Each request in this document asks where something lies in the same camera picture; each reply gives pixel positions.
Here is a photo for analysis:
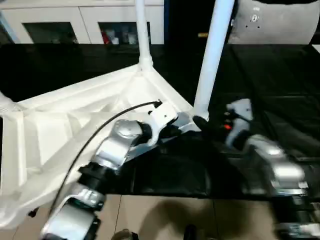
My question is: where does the dark olive round object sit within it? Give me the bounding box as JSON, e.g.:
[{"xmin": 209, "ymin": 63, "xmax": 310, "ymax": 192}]
[{"xmin": 113, "ymin": 229, "xmax": 140, "ymax": 240}]

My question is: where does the white cabinet with glass doors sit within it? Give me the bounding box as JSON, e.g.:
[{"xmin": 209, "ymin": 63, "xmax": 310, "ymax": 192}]
[{"xmin": 0, "ymin": 0, "xmax": 166, "ymax": 46}]

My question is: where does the grey cushion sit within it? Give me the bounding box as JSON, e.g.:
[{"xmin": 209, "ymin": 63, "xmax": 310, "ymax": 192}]
[{"xmin": 228, "ymin": 0, "xmax": 318, "ymax": 46}]

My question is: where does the white plastic table leg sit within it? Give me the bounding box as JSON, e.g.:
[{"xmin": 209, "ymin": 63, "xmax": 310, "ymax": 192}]
[
  {"xmin": 134, "ymin": 0, "xmax": 154, "ymax": 71},
  {"xmin": 0, "ymin": 90, "xmax": 19, "ymax": 114},
  {"xmin": 191, "ymin": 0, "xmax": 236, "ymax": 124}
]

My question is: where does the white plastic table top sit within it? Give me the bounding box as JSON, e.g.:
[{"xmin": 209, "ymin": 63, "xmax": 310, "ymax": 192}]
[{"xmin": 0, "ymin": 63, "xmax": 201, "ymax": 230}]

